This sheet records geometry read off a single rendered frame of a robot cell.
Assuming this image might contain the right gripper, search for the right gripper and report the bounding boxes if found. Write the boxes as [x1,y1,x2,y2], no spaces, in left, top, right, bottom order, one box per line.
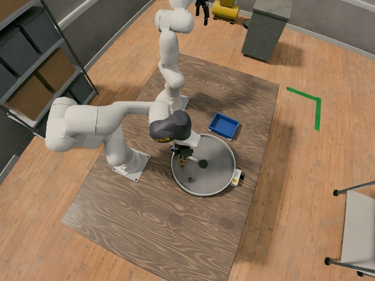
[170,143,191,158]

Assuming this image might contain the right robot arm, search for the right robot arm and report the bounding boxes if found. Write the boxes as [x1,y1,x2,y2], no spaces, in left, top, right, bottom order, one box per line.
[45,97,201,175]

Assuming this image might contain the blue rectangular tray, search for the blue rectangular tray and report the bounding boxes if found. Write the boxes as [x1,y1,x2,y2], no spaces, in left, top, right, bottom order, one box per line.
[209,112,239,139]

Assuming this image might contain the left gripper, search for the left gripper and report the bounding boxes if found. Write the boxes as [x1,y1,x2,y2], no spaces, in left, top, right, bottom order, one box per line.
[195,0,210,26]

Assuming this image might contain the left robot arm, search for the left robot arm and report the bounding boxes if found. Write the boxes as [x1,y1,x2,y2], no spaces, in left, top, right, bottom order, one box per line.
[155,0,194,112]

